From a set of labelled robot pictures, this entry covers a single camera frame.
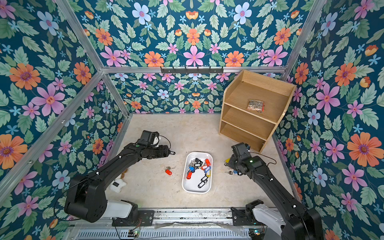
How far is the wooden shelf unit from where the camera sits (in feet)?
2.61

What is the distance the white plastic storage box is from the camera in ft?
2.80

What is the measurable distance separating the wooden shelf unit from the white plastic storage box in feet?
0.84
